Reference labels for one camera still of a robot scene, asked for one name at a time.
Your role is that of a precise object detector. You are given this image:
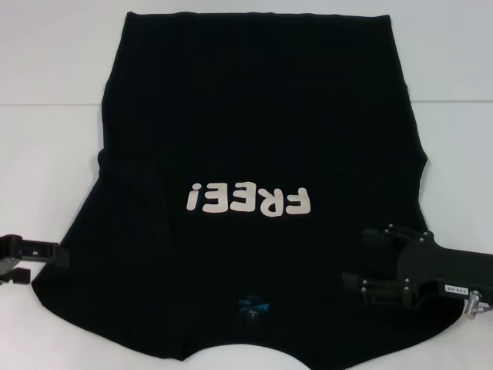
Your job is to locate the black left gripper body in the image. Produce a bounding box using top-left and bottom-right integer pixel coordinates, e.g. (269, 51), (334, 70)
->
(0, 233), (23, 273)

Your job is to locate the silver cable plug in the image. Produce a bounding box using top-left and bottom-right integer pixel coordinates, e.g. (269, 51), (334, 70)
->
(463, 291), (493, 320)

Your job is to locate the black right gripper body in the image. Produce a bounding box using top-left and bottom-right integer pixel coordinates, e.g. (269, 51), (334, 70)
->
(396, 230), (493, 308)

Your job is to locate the black t-shirt with FREE print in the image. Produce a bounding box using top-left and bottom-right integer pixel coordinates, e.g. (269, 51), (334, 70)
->
(31, 12), (469, 370)

